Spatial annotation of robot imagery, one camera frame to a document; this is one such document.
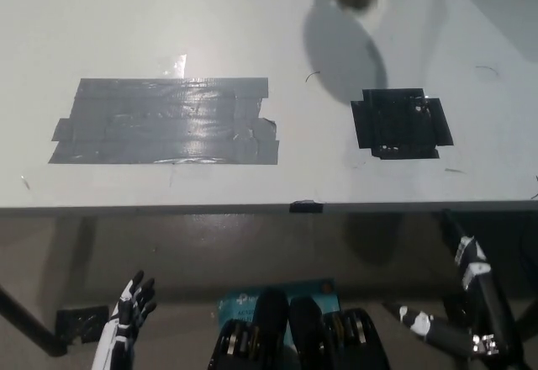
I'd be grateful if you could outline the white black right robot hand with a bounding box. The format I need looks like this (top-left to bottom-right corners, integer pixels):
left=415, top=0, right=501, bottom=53
left=397, top=235, right=527, bottom=370

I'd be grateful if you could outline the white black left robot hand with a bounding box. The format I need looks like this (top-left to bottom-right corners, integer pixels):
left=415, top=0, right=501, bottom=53
left=106, top=269, right=159, bottom=343

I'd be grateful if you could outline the black table leg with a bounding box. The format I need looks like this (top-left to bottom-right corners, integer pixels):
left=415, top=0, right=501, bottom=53
left=0, top=284, right=69, bottom=357

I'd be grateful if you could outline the small black edge tape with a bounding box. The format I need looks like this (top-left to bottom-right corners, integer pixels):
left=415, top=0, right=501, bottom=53
left=288, top=198, right=325, bottom=214

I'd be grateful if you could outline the black tape square patch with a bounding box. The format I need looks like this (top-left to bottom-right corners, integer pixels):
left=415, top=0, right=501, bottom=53
left=350, top=87, right=456, bottom=161

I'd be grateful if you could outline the clear tape piece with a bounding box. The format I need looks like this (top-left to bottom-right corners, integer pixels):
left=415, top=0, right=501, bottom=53
left=161, top=53, right=188, bottom=79

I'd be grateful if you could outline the grey duct tape patch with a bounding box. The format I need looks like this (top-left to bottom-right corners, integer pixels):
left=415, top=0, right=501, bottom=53
left=47, top=76, right=281, bottom=166

